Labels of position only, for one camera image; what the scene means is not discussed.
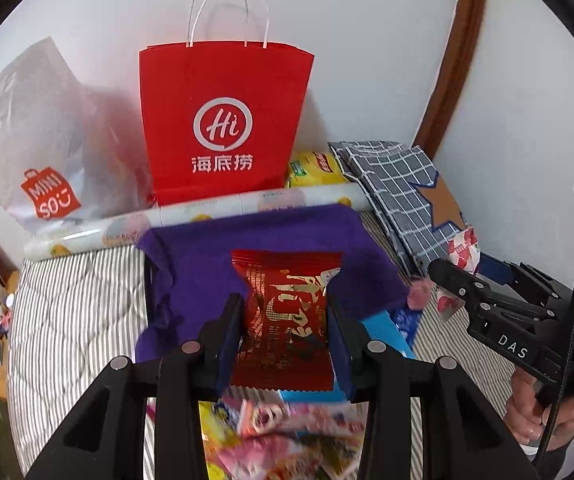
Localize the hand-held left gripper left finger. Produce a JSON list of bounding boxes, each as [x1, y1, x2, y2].
[[24, 292, 246, 480]]

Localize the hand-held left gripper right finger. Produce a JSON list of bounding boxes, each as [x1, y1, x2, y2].
[[326, 290, 542, 480]]

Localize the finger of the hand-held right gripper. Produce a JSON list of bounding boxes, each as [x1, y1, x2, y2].
[[479, 254, 570, 303], [427, 257, 560, 323]]

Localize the white red-printed snack packet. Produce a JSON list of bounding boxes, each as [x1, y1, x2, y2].
[[437, 227, 482, 321]]

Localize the red gold-printed snack packet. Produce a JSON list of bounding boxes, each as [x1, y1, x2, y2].
[[231, 249, 344, 392]]

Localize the purple cloth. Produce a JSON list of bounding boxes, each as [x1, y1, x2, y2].
[[134, 204, 410, 363]]

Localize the person's right hand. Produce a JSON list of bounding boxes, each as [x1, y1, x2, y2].
[[506, 367, 574, 446]]

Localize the blue tissue pack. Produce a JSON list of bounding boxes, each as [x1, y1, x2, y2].
[[282, 309, 415, 403]]

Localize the blue snack packet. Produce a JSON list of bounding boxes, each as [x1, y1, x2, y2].
[[389, 305, 424, 348]]

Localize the pink white snack packet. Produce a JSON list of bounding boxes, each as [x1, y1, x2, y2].
[[234, 400, 365, 443]]

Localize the grey plaid fabric box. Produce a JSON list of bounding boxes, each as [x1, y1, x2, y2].
[[328, 140, 468, 278]]

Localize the large pink snack packet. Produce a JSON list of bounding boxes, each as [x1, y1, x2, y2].
[[214, 432, 365, 480]]

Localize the striped bed sheet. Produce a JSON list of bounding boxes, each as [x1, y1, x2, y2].
[[7, 210, 532, 480]]

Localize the printed paper roll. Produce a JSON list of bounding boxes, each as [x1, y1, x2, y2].
[[23, 182, 368, 261]]

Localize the yellow snack bag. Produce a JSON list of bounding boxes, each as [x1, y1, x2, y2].
[[286, 151, 350, 190]]

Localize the red paper bag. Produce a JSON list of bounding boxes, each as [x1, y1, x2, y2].
[[139, 0, 315, 206]]

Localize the white plastic shopping bag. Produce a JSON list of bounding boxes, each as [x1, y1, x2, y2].
[[0, 36, 158, 233]]

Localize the black cable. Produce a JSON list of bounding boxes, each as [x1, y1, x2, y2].
[[534, 210, 574, 466]]

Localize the wooden door frame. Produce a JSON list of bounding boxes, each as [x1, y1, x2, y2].
[[412, 0, 490, 161]]

